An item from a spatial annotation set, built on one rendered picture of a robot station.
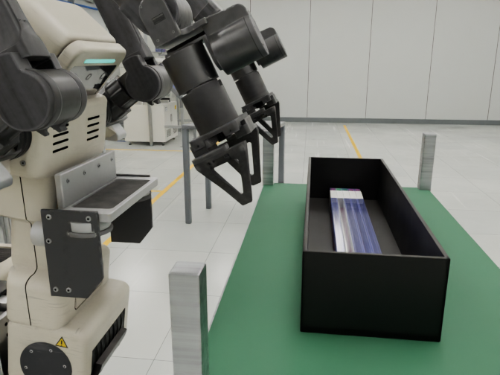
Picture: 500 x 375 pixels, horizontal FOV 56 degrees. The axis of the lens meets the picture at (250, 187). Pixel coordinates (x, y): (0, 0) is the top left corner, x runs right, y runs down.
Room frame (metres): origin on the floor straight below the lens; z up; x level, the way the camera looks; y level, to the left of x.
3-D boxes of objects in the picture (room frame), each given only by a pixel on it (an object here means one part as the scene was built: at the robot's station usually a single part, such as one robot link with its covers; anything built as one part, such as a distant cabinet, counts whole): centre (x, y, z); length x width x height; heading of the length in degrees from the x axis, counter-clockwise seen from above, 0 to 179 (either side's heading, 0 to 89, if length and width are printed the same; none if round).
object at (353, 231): (0.80, -0.19, 0.98); 0.51 x 0.07 x 0.03; 172
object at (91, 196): (0.86, 0.29, 0.99); 0.28 x 0.16 x 0.22; 172
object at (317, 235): (0.80, -0.19, 1.01); 0.57 x 0.17 x 0.11; 172
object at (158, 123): (7.44, 1.56, 0.95); 1.36 x 0.82 x 1.90; 83
